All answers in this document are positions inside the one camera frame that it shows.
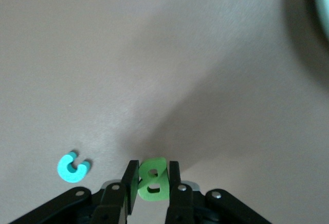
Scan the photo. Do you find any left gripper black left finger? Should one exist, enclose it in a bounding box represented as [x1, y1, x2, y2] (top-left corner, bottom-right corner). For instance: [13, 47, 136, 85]
[9, 159, 141, 224]

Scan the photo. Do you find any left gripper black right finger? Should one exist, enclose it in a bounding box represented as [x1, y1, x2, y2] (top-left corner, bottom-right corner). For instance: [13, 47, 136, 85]
[163, 160, 273, 224]

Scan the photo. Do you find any green foam letter B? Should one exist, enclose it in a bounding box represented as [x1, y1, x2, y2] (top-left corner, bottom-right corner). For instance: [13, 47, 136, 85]
[137, 157, 170, 202]

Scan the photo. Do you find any cyan foam letter C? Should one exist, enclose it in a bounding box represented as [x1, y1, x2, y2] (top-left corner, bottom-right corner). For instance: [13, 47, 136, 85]
[57, 151, 92, 183]

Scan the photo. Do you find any green plate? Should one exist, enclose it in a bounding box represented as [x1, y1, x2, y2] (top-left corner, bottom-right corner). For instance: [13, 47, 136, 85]
[315, 0, 329, 42]

